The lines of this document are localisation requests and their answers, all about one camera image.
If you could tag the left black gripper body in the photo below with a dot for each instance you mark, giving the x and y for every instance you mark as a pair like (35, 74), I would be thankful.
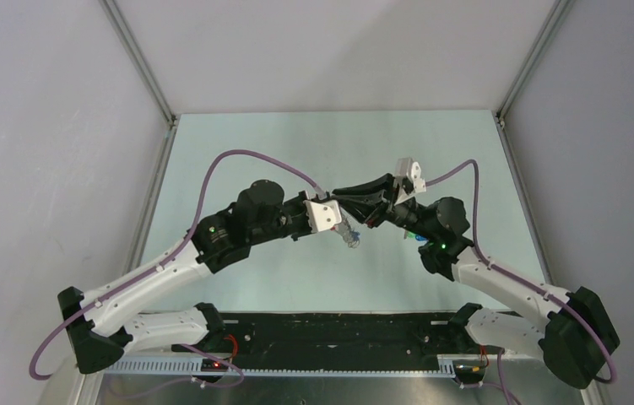
(291, 220)

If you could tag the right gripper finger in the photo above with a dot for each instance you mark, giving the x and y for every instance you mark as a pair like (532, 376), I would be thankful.
(380, 190)
(370, 214)

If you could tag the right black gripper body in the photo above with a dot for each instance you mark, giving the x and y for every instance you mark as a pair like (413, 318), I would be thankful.
(409, 214)

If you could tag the red keyring with keys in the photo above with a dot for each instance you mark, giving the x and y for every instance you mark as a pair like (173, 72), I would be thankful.
(349, 235)

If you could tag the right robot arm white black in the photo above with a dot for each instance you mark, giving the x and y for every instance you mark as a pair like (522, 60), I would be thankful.
(570, 332)

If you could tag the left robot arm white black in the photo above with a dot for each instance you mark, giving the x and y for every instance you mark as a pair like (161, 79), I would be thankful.
(106, 323)

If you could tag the pile of removed keys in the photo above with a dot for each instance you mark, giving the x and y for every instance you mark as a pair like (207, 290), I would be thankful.
(413, 236)

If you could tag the right controller board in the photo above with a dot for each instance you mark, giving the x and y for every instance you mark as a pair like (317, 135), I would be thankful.
(469, 375)

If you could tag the controller board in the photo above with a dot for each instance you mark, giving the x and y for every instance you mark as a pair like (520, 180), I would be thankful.
(469, 375)
(211, 366)

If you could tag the left controller board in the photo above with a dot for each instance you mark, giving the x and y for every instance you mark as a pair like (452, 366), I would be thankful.
(211, 366)

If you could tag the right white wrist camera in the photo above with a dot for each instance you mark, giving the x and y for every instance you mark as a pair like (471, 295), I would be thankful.
(409, 179)

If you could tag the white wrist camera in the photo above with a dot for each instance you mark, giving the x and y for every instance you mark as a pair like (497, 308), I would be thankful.
(323, 216)
(409, 179)

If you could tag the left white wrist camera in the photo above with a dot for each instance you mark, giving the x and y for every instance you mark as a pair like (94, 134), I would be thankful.
(323, 216)

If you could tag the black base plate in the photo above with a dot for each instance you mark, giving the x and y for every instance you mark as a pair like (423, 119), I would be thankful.
(344, 341)

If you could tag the left aluminium frame post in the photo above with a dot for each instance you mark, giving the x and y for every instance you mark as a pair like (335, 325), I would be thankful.
(140, 62)

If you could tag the aluminium frame post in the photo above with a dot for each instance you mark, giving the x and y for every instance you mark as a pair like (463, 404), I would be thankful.
(140, 62)
(546, 34)

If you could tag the slotted cable duct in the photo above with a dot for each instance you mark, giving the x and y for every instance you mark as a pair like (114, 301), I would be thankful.
(188, 366)

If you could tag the right aluminium frame post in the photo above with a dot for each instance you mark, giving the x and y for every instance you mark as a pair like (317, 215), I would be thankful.
(546, 34)

